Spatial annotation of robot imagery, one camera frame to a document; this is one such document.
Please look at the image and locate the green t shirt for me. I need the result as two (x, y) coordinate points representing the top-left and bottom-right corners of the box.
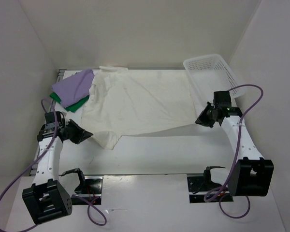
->
(49, 92), (89, 113)

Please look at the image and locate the lavender t shirt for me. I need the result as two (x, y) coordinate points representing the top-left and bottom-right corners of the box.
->
(52, 69), (94, 107)

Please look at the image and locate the cream t shirt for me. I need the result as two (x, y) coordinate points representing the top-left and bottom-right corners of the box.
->
(81, 69), (196, 150)

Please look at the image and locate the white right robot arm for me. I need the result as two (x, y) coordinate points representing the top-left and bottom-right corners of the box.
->
(195, 102), (274, 197)

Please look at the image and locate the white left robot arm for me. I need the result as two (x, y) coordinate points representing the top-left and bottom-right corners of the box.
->
(22, 120), (93, 225)

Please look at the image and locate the white plastic basket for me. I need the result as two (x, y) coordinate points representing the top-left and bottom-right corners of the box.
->
(183, 54), (243, 107)

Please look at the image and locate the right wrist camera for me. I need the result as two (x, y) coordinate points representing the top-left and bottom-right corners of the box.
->
(213, 91), (232, 109)

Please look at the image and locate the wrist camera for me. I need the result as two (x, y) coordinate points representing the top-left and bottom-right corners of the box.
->
(44, 111), (66, 129)
(213, 91), (232, 109)

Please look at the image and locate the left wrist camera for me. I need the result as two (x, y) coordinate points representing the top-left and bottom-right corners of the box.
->
(44, 111), (66, 129)

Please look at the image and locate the aluminium table edge rail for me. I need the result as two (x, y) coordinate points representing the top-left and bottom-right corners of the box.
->
(29, 69), (66, 176)

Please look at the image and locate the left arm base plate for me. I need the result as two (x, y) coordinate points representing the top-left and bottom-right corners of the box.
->
(59, 174), (103, 205)

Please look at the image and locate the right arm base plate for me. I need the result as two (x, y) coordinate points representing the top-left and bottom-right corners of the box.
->
(187, 174), (221, 203)

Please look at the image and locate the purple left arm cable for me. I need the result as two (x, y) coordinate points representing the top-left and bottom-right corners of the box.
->
(0, 98), (108, 228)

